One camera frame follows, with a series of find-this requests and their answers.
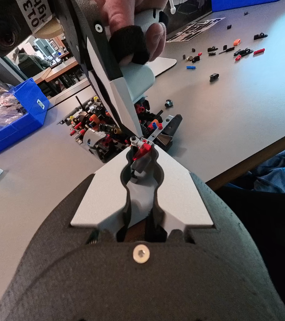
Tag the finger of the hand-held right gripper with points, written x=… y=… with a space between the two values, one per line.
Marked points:
x=126 y=105
x=102 y=92

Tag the person's right hand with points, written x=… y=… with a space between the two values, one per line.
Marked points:
x=122 y=12

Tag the black lego chassis assembly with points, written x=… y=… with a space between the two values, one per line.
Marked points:
x=99 y=125

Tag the wooden-edged neighbouring desk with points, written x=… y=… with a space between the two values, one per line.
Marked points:
x=59 y=70

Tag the dark grey lego connector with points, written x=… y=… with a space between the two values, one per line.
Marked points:
x=168 y=103

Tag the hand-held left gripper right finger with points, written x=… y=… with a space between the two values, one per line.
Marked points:
x=182 y=200

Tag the blue fabric bag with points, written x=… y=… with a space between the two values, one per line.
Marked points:
x=277 y=170

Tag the black and white sticker sheet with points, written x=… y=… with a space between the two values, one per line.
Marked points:
x=195 y=28

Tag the blue storage bin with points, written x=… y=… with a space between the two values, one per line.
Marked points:
x=232 y=5
x=29 y=100

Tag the loose lego pieces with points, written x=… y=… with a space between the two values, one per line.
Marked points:
x=232 y=49

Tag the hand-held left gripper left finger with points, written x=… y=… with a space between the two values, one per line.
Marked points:
x=99 y=200

